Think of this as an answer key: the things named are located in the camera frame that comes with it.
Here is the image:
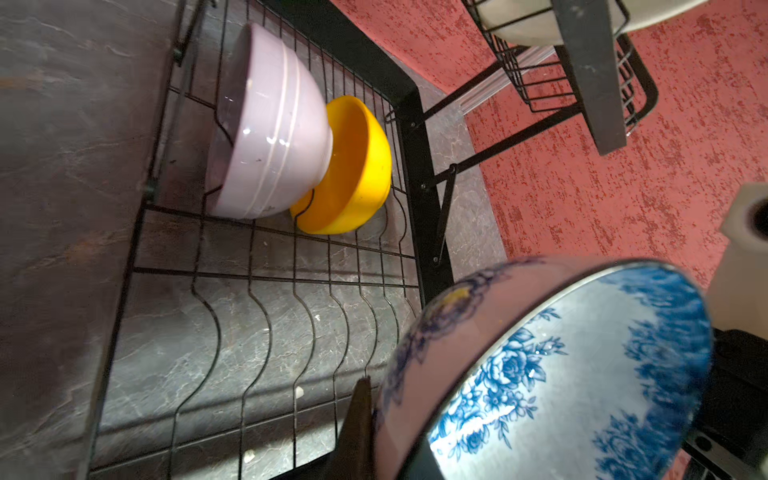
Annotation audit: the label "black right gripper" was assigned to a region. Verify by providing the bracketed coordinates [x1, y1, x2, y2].
[683, 330, 767, 479]

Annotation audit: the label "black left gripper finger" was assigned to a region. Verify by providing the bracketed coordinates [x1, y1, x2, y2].
[323, 377, 374, 479]

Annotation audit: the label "white blue floral bowl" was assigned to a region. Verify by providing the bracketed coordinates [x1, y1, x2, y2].
[374, 257, 713, 479]

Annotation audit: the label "black metal dish rack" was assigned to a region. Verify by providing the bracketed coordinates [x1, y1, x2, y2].
[77, 0, 660, 480]

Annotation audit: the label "yellow bowl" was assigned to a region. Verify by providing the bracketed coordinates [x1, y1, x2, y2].
[290, 96, 393, 235]

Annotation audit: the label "lilac ceramic bowl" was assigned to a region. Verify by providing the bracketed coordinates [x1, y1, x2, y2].
[205, 23, 333, 220]

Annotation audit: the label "white plate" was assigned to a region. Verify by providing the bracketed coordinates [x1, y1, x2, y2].
[474, 0, 704, 46]

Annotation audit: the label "aluminium left corner post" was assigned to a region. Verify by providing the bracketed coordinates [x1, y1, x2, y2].
[458, 46, 555, 115]

